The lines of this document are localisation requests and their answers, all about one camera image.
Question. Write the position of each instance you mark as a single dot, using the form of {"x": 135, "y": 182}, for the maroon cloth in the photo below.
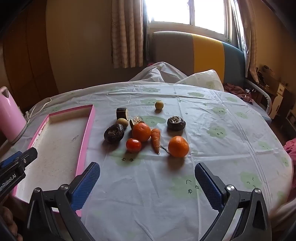
{"x": 233, "y": 89}

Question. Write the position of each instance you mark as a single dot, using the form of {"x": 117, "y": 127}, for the small round yellow fruit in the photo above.
{"x": 159, "y": 105}

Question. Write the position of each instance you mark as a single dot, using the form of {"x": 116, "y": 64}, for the grey yellow blue sofa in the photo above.
{"x": 208, "y": 53}

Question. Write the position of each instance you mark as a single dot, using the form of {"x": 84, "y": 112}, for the black hairpin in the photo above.
{"x": 164, "y": 149}

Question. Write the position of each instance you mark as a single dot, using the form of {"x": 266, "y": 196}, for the person's left hand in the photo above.
{"x": 8, "y": 222}

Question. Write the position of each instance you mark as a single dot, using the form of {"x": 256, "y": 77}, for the pink electric kettle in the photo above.
{"x": 10, "y": 115}

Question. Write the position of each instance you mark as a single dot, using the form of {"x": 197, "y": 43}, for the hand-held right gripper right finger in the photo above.
{"x": 207, "y": 185}

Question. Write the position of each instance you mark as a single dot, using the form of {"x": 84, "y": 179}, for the dark cut eggplant piece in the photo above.
{"x": 121, "y": 113}

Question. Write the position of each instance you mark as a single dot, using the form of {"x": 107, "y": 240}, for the white crumpled sheet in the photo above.
{"x": 157, "y": 73}

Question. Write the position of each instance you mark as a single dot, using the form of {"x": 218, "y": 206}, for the window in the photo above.
{"x": 185, "y": 11}

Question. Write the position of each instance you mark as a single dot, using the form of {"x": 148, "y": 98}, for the white green printed tablecloth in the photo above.
{"x": 143, "y": 197}

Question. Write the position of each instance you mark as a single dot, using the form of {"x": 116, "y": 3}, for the beige patterned curtain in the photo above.
{"x": 127, "y": 34}
{"x": 247, "y": 34}

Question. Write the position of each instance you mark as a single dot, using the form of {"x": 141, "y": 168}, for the dark wrinkled round fruit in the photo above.
{"x": 113, "y": 133}
{"x": 176, "y": 123}

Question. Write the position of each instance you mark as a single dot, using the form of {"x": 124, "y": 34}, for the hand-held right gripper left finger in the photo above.
{"x": 86, "y": 183}

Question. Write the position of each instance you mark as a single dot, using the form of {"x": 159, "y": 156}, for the white green printed pillow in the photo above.
{"x": 205, "y": 80}

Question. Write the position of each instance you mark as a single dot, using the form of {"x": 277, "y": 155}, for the white yellow box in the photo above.
{"x": 278, "y": 99}

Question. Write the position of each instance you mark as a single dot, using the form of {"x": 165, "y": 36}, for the wooden wardrobe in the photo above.
{"x": 23, "y": 58}

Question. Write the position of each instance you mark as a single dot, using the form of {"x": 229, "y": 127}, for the small pale round fruit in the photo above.
{"x": 122, "y": 123}

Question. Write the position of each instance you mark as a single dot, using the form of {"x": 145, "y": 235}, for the brown cut fruit piece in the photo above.
{"x": 136, "y": 120}

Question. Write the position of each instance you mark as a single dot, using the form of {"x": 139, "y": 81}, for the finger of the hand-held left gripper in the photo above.
{"x": 9, "y": 159}
{"x": 29, "y": 156}

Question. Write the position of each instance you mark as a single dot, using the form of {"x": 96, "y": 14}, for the pink tray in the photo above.
{"x": 60, "y": 143}

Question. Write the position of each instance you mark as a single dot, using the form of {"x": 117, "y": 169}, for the orange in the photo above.
{"x": 178, "y": 146}
{"x": 141, "y": 132}

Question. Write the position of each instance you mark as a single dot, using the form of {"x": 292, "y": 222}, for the pink cloth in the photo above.
{"x": 291, "y": 148}

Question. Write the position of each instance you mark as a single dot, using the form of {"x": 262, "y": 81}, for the carrot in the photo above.
{"x": 156, "y": 139}

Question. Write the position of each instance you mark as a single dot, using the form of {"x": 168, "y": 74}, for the brown cardboard box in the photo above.
{"x": 269, "y": 77}

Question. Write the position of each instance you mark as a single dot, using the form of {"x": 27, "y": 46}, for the grey metal rail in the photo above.
{"x": 266, "y": 98}

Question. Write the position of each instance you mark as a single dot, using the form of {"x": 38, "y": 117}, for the red tomato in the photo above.
{"x": 133, "y": 145}

